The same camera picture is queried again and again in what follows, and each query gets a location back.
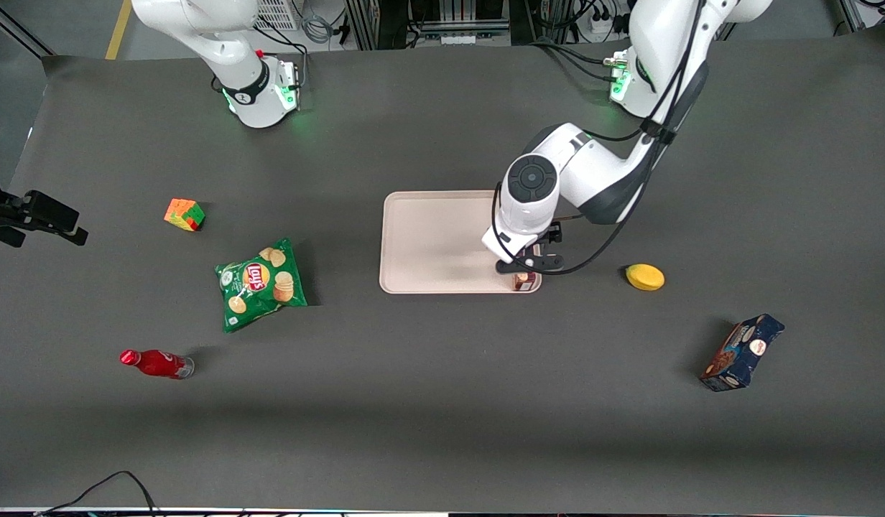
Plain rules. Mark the white vented box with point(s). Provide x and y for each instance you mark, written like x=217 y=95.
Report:
x=277 y=13

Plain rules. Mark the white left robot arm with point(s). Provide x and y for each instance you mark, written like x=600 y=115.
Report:
x=600 y=172

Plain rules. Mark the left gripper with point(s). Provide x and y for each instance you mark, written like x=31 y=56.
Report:
x=555 y=235

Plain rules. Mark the blue cookie box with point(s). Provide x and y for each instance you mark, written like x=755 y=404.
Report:
x=740 y=355

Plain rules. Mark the red soda bottle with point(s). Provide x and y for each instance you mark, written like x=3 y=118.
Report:
x=155 y=362

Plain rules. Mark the small white power strip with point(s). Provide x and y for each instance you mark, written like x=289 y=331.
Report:
x=459 y=39

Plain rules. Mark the white power strip with plugs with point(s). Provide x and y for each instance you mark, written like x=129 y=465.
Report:
x=608 y=25

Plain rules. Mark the beige plastic tray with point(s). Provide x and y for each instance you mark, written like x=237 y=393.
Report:
x=435 y=240

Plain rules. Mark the red cookie box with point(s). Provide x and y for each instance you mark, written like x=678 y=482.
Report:
x=524 y=281

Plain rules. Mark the yellow lemon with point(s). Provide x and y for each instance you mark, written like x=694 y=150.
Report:
x=645 y=278

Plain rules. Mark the Rubik's cube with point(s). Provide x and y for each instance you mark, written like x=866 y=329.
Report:
x=184 y=214

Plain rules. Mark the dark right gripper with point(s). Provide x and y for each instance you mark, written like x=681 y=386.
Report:
x=17 y=213

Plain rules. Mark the green Lay's chips bag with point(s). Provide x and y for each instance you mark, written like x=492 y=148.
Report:
x=259 y=283

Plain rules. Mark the aluminium frame rack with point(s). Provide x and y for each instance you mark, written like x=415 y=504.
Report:
x=385 y=21

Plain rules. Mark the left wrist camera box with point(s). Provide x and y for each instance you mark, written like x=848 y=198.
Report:
x=552 y=232

